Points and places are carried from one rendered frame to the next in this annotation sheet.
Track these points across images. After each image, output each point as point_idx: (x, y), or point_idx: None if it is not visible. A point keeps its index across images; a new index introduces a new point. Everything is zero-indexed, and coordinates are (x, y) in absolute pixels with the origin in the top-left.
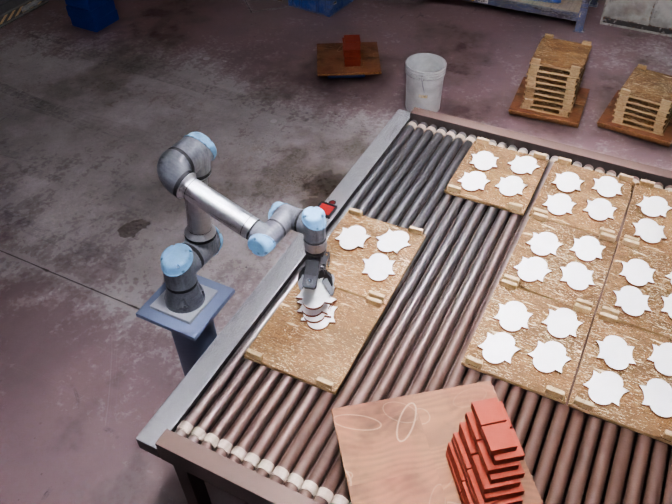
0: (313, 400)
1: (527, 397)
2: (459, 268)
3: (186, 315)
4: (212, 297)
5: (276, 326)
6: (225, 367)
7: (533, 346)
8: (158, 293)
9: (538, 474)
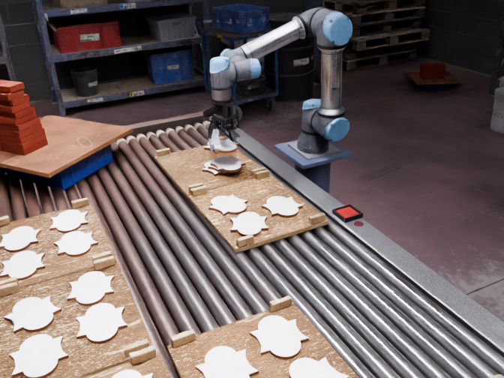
0: None
1: None
2: (169, 253)
3: (295, 143)
4: (303, 156)
5: (233, 154)
6: (228, 138)
7: (40, 238)
8: (331, 142)
9: None
